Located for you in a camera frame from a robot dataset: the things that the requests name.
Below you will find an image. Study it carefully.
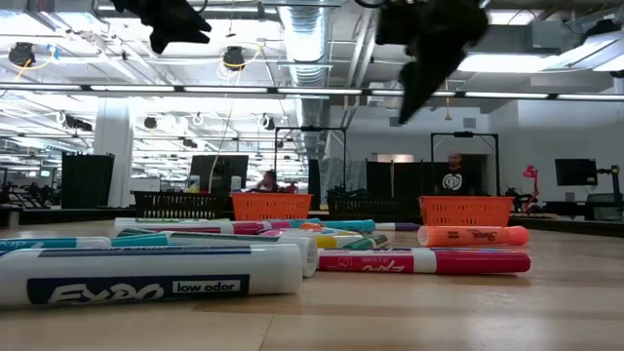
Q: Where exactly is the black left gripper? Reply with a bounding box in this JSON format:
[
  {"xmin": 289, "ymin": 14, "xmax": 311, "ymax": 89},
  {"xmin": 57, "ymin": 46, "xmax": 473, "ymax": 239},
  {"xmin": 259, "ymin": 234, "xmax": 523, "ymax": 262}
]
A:
[{"xmin": 109, "ymin": 0, "xmax": 214, "ymax": 56}]

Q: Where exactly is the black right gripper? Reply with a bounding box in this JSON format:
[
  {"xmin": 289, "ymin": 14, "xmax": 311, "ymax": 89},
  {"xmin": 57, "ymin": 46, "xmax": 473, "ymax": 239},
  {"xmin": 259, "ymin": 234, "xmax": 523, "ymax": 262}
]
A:
[{"xmin": 373, "ymin": 0, "xmax": 491, "ymax": 126}]

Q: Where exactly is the orange Sharpie highlighter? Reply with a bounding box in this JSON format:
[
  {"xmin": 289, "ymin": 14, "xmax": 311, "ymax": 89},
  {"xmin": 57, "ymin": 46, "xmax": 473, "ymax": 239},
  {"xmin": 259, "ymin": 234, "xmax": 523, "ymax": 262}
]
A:
[{"xmin": 416, "ymin": 224, "xmax": 531, "ymax": 248}]

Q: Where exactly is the blue highlighter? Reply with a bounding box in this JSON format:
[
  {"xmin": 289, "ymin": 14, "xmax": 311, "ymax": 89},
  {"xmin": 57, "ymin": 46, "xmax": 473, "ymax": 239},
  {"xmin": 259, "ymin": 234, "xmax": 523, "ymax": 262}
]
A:
[{"xmin": 320, "ymin": 219, "xmax": 377, "ymax": 234}]

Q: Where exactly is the white magenta Expo marker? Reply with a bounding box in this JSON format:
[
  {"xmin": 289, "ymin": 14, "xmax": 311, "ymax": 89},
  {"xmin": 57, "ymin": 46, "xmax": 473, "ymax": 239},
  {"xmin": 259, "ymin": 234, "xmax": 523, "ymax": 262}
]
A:
[{"xmin": 113, "ymin": 221, "xmax": 275, "ymax": 237}]

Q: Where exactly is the chunky green Expo marker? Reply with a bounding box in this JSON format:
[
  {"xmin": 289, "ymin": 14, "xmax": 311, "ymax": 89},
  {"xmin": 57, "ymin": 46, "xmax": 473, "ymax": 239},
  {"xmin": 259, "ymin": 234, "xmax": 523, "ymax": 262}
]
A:
[{"xmin": 115, "ymin": 227, "xmax": 320, "ymax": 280}]

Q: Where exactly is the chunky blue Expo marker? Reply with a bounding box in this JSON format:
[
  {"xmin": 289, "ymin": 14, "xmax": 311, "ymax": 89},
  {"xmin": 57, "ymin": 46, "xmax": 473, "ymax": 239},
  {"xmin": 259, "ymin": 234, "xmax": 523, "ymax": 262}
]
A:
[{"xmin": 0, "ymin": 242, "xmax": 304, "ymax": 309}]

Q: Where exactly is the chunky teal Expo marker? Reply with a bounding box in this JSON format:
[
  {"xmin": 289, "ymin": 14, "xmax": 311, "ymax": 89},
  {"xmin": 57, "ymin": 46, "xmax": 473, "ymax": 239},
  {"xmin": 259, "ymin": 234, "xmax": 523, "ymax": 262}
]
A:
[{"xmin": 0, "ymin": 235, "xmax": 173, "ymax": 256}]

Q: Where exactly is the black ceiling-hung device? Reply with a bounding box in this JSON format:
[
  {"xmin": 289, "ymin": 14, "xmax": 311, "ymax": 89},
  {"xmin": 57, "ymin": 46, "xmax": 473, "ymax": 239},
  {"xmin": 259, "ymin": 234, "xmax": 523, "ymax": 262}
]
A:
[
  {"xmin": 7, "ymin": 41, "xmax": 37, "ymax": 68},
  {"xmin": 221, "ymin": 45, "xmax": 248, "ymax": 73}
]

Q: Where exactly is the person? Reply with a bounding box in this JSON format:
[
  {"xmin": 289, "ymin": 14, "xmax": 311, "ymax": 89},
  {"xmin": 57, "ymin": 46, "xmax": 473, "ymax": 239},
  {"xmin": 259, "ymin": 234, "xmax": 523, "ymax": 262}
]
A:
[
  {"xmin": 436, "ymin": 151, "xmax": 472, "ymax": 197},
  {"xmin": 253, "ymin": 169, "xmax": 298, "ymax": 194}
]

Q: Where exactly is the black curtain screen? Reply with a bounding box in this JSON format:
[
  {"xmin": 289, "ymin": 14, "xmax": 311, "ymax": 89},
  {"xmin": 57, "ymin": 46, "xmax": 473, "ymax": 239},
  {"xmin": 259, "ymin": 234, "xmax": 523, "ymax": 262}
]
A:
[{"xmin": 365, "ymin": 160, "xmax": 443, "ymax": 202}]

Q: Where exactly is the overhead LED light bar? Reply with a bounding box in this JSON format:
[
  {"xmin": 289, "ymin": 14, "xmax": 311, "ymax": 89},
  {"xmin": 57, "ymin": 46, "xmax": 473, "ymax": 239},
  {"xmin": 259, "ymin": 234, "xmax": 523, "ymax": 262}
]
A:
[{"xmin": 0, "ymin": 82, "xmax": 624, "ymax": 101}]

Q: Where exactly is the orange plastic basket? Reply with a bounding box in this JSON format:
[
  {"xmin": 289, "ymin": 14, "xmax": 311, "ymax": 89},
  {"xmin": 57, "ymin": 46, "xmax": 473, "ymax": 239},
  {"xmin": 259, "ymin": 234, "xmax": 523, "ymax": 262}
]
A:
[
  {"xmin": 418, "ymin": 195, "xmax": 516, "ymax": 229},
  {"xmin": 231, "ymin": 192, "xmax": 314, "ymax": 227}
]

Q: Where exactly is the pink desk lamp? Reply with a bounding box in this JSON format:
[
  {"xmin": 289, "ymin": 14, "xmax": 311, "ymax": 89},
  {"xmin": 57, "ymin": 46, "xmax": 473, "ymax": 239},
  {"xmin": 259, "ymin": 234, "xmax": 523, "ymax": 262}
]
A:
[{"xmin": 522, "ymin": 164, "xmax": 541, "ymax": 212}]

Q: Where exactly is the dark green plant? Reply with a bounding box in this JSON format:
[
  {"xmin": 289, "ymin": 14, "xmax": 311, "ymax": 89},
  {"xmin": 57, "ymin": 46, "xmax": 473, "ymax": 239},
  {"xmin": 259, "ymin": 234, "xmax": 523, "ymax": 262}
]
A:
[{"xmin": 325, "ymin": 183, "xmax": 370, "ymax": 202}]

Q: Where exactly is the white building column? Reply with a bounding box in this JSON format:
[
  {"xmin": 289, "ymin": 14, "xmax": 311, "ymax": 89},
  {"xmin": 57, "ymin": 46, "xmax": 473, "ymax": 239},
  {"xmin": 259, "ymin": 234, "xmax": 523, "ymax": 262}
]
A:
[{"xmin": 92, "ymin": 97, "xmax": 135, "ymax": 210}]

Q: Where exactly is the black plastic basket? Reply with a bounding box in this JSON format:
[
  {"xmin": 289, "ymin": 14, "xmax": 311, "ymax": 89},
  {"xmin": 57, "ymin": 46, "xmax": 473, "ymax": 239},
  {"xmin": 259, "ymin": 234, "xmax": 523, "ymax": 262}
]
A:
[
  {"xmin": 130, "ymin": 190, "xmax": 234, "ymax": 221},
  {"xmin": 326, "ymin": 194, "xmax": 422, "ymax": 225}
]

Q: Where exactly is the purple-capped white marker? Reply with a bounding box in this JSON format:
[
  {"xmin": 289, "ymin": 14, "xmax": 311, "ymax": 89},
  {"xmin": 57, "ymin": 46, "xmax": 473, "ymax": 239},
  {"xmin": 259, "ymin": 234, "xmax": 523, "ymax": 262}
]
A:
[{"xmin": 373, "ymin": 222, "xmax": 422, "ymax": 232}]

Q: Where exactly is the black computer monitor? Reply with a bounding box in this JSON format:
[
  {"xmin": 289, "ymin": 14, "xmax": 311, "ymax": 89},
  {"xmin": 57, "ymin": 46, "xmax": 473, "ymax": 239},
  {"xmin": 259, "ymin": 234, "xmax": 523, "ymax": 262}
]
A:
[{"xmin": 188, "ymin": 154, "xmax": 251, "ymax": 194}]

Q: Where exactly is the thin green marker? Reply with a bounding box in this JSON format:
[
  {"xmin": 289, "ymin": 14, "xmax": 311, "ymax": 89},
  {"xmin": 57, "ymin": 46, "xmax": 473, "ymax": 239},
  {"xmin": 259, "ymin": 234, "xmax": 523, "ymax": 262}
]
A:
[{"xmin": 343, "ymin": 234, "xmax": 391, "ymax": 252}]

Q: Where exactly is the black partition panel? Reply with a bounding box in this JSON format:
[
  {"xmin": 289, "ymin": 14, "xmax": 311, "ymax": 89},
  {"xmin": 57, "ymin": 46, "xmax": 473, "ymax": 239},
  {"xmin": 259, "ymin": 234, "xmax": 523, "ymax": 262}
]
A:
[{"xmin": 60, "ymin": 152, "xmax": 116, "ymax": 211}]

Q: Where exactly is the thin yellow marker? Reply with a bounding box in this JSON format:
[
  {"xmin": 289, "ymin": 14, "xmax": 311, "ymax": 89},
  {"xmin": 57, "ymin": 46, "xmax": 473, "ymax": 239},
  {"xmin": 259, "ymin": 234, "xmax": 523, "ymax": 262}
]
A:
[{"xmin": 311, "ymin": 234, "xmax": 366, "ymax": 251}]

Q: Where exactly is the thin red Expo marker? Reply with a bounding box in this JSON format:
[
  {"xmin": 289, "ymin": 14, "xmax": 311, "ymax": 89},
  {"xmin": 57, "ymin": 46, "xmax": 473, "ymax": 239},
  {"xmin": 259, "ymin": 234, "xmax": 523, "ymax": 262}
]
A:
[{"xmin": 316, "ymin": 247, "xmax": 533, "ymax": 277}]

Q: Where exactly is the thin pink marker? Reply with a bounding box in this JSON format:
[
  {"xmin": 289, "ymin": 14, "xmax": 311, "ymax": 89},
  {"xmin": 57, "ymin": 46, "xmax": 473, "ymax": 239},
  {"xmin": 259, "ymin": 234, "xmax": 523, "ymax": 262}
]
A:
[{"xmin": 260, "ymin": 227, "xmax": 316, "ymax": 239}]

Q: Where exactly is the yellow hanging cord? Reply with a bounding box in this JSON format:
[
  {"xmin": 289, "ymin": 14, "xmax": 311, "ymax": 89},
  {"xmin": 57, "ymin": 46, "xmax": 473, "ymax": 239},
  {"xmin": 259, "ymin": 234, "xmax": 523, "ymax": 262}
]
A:
[{"xmin": 442, "ymin": 82, "xmax": 453, "ymax": 123}]

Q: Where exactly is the black metal rig frame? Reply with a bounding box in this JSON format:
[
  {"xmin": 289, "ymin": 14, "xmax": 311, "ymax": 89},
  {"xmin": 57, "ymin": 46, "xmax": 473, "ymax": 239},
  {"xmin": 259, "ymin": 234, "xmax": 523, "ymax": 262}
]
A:
[
  {"xmin": 429, "ymin": 131, "xmax": 501, "ymax": 198},
  {"xmin": 273, "ymin": 125, "xmax": 348, "ymax": 194}
]

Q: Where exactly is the silver spiral air duct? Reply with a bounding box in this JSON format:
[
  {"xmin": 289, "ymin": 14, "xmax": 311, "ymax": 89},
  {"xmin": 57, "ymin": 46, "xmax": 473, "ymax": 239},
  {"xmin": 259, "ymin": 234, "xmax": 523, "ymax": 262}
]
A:
[{"xmin": 276, "ymin": 0, "xmax": 333, "ymax": 162}]

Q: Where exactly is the black wall monitor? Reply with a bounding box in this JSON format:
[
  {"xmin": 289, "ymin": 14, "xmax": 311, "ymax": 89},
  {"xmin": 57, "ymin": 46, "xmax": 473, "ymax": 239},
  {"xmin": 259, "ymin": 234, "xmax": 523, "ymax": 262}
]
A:
[{"xmin": 554, "ymin": 157, "xmax": 600, "ymax": 188}]

